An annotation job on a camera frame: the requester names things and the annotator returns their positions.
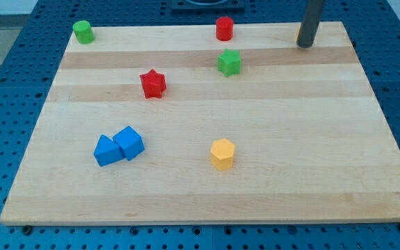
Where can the red star block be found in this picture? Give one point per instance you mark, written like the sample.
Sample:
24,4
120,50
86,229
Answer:
153,84

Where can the green star block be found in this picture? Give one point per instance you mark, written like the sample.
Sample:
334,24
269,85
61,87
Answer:
229,62

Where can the yellow hexagon block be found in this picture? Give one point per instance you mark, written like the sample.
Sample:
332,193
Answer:
222,154

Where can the light wooden board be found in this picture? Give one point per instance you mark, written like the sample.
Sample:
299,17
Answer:
312,145

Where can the blue cube block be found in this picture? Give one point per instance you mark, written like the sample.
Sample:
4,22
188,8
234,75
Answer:
130,142

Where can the blue triangle block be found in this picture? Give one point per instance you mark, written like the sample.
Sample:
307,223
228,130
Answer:
107,151

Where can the red cylinder block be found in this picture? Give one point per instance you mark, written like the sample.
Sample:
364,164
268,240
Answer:
224,28

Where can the green cylinder block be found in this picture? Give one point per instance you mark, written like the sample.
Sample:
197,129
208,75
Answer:
83,32

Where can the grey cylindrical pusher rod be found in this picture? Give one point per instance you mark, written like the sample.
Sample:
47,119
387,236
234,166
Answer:
310,23

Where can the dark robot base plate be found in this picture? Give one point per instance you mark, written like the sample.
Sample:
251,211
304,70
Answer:
194,6

